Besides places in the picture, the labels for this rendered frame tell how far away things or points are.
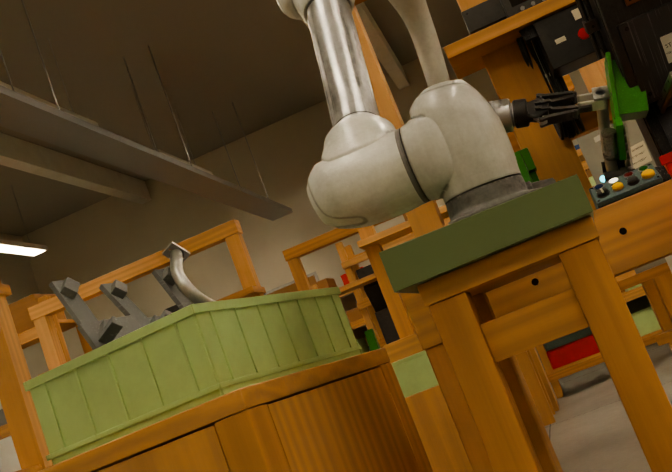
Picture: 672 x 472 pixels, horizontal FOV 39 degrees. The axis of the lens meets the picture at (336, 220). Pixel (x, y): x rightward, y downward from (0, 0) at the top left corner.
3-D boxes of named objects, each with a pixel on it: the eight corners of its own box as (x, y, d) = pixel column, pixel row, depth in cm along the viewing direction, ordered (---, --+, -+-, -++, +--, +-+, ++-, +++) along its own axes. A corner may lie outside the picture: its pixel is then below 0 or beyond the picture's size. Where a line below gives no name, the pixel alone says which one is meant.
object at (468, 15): (518, 10, 270) (508, -11, 272) (469, 33, 273) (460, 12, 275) (519, 18, 277) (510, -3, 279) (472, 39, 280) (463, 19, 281)
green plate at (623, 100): (652, 129, 229) (639, 46, 232) (617, 134, 231) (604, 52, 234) (649, 137, 240) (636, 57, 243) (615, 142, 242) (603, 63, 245)
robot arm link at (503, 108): (488, 94, 251) (510, 90, 250) (493, 122, 256) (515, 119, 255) (489, 113, 244) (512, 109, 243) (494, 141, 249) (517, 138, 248)
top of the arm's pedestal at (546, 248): (600, 236, 157) (590, 214, 157) (424, 307, 164) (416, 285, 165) (600, 246, 187) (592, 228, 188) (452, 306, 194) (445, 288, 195)
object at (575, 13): (611, 43, 259) (589, -4, 262) (553, 69, 263) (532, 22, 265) (610, 55, 271) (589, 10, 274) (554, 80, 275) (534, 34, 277)
